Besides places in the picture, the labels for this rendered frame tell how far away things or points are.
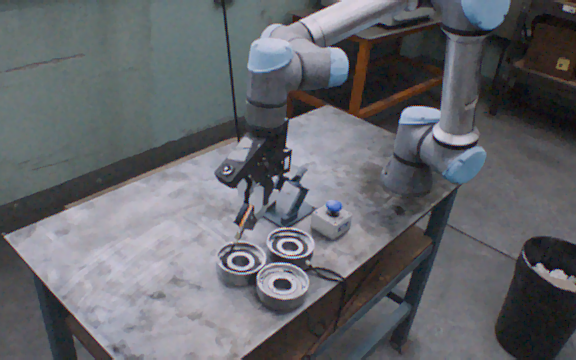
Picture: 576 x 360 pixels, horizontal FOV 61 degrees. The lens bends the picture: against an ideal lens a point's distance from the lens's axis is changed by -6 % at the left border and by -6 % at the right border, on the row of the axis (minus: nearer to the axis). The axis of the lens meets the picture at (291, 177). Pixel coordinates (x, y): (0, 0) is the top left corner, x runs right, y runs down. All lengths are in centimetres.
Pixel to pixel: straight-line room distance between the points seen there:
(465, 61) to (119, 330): 90
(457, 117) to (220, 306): 69
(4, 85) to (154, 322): 161
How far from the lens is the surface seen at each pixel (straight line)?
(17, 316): 224
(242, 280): 107
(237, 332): 101
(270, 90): 92
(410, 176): 145
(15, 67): 243
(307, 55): 96
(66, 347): 149
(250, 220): 107
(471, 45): 119
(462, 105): 125
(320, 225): 125
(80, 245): 121
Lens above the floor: 156
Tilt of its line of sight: 31 degrees down
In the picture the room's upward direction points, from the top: 7 degrees clockwise
